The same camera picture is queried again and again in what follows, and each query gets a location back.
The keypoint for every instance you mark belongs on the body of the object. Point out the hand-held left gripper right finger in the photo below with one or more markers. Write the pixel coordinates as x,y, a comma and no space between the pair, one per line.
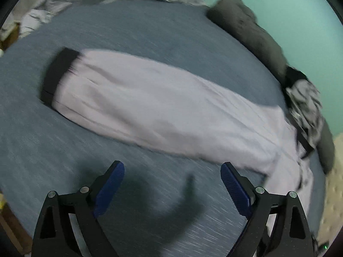
235,190

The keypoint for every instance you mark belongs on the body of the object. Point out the pile of grey clothes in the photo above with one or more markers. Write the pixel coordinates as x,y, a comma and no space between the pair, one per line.
308,107

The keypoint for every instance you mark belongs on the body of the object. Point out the light grey jacket black cuffs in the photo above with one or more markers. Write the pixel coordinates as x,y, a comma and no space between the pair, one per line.
160,107

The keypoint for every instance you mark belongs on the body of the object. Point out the cream tufted headboard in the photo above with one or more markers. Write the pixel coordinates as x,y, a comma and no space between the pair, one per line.
333,192

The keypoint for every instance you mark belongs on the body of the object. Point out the blue bed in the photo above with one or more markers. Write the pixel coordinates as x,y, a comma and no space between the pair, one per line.
134,32

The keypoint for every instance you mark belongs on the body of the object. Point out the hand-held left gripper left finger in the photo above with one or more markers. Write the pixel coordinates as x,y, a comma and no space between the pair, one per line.
109,192

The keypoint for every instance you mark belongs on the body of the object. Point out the black garment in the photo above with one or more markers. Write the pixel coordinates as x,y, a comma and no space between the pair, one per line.
294,76

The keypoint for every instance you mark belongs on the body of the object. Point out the dark grey rolled duvet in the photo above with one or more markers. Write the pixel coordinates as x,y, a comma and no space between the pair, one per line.
241,18

